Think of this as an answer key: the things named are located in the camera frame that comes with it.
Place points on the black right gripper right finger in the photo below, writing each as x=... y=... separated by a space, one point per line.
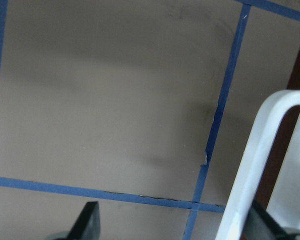
x=259 y=225

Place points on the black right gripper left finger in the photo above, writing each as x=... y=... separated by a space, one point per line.
x=87 y=225

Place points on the brown wooden drawer cabinet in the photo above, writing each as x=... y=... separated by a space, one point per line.
x=269 y=171

